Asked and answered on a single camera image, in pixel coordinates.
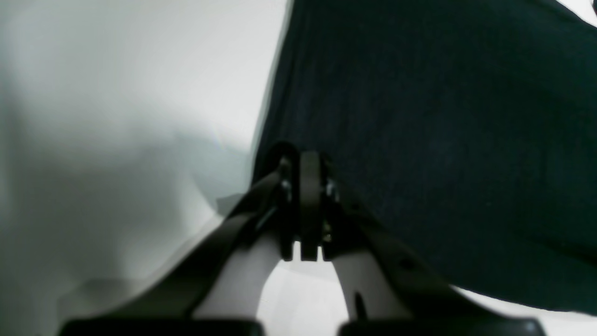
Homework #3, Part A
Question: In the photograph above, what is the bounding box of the black T-shirt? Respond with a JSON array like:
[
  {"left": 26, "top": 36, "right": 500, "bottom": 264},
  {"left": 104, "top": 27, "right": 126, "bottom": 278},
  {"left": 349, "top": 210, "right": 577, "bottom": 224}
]
[{"left": 255, "top": 0, "right": 597, "bottom": 315}]

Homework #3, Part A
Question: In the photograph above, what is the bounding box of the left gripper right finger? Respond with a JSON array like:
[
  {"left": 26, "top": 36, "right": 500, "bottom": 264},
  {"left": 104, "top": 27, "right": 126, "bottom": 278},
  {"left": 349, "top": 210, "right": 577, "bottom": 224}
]
[{"left": 301, "top": 151, "right": 545, "bottom": 336}]

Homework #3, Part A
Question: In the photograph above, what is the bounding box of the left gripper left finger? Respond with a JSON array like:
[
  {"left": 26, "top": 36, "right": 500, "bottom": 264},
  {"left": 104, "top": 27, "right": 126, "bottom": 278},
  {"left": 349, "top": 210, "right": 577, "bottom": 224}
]
[{"left": 60, "top": 145, "right": 299, "bottom": 336}]

